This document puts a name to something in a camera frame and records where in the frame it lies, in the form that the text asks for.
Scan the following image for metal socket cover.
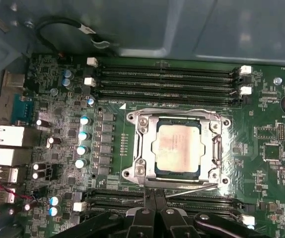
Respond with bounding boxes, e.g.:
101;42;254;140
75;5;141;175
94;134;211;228
136;113;224;180

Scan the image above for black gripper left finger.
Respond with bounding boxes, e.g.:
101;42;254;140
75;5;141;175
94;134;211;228
52;190;157;238

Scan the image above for red black twisted wire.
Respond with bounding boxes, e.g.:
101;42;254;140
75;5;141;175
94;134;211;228
0;175;38;201

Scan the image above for thin metal locking lever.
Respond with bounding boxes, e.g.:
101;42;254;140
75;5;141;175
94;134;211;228
132;107;220;119
121;182;219;203

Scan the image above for silver CPU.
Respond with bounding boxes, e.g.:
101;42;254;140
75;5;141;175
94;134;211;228
151;118;207;179

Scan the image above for green motherboard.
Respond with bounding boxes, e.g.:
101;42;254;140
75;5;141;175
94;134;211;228
20;51;285;238

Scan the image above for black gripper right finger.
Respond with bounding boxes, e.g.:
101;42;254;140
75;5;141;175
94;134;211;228
156;190;262;238

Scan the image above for black RAM slot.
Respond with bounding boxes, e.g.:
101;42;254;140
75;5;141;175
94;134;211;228
84;76;253;97
85;57;253;75
84;66;252;86
72;198;255;225
92;87;252;107

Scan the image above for black looped wire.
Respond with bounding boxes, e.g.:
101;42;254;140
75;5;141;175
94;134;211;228
36;16;111;59

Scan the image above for CPU socket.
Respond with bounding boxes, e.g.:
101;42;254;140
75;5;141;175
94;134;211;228
121;107;232;189

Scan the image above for black PC case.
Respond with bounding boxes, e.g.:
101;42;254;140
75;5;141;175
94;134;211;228
0;0;285;238

